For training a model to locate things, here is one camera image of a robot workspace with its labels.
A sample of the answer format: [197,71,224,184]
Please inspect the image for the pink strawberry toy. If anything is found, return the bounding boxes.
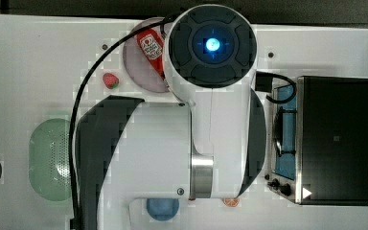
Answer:
[103,73,119,89]

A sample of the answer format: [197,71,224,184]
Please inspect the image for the red ketchup bottle toy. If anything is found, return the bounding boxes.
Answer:
[136,29,165,80]

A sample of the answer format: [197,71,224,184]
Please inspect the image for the blue cup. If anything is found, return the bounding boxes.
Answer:
[147,198,179,221]

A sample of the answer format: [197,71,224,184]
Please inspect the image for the black toaster oven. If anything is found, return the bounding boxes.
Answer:
[264,76,368,206]

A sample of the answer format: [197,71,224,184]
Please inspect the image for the orange slice toy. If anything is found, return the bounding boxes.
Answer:
[223,198,240,207]

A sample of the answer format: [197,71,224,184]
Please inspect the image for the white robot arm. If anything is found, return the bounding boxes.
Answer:
[74,5,266,230]

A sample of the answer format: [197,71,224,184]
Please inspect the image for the green perforated colander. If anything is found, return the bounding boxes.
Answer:
[29,119,71,201]

